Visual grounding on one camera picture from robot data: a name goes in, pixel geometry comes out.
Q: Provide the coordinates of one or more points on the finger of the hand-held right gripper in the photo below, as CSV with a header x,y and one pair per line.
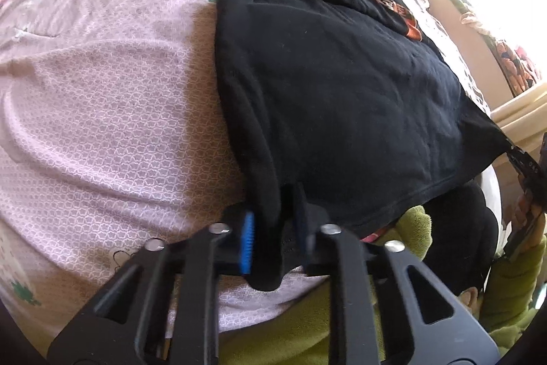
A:
x,y
522,166

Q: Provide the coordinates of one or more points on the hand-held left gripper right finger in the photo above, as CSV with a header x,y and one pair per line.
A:
x,y
304,241

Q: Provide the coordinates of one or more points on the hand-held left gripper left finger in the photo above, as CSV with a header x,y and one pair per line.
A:
x,y
248,245

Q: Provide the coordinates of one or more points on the black sweater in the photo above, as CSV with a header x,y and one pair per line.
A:
x,y
342,91

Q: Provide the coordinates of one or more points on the person's right forearm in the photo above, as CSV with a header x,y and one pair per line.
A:
x,y
517,288

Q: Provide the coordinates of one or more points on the heap of clothes on windowsill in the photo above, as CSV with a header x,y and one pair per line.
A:
x,y
513,66

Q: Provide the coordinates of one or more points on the person's right hand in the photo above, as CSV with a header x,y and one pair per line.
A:
x,y
521,209

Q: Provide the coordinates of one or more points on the cream curtain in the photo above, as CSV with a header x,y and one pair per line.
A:
x,y
525,108

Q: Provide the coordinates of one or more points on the lilac strawberry print quilt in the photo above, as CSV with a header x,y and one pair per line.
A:
x,y
107,91

